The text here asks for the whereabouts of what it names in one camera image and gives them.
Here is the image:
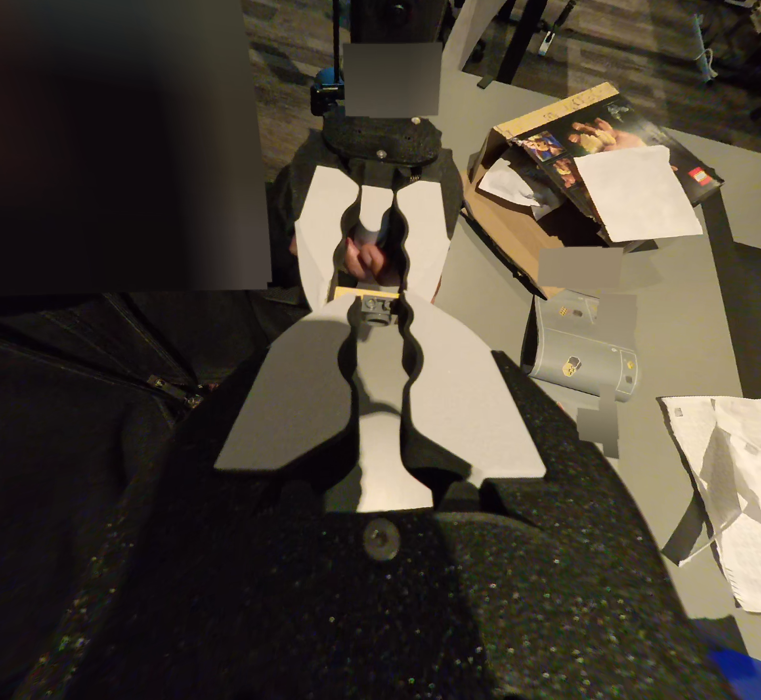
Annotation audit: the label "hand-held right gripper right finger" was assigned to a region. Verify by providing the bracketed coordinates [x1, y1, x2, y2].
[397, 293, 547, 482]

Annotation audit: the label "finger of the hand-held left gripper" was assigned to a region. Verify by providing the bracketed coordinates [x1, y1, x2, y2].
[294, 164, 359, 312]
[392, 182, 451, 305]

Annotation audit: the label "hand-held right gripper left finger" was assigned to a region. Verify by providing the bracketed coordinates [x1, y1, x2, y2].
[213, 296, 359, 476]

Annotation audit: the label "small dark grey toy brick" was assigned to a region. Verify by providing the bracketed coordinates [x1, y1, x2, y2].
[357, 297, 399, 326]

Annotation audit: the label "blue plastic bin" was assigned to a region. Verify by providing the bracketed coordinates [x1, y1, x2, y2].
[707, 629, 761, 700]

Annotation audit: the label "black stand with blue knob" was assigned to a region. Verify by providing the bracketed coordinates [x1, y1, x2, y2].
[309, 0, 348, 116]

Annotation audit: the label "person's black jacket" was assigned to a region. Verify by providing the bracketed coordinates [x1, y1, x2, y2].
[0, 291, 298, 689]

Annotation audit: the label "open cardboard toy box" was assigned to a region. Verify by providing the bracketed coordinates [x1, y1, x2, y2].
[464, 82, 726, 299]

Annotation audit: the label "crumpled white paper bags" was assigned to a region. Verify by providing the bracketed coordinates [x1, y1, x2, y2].
[657, 394, 761, 614]

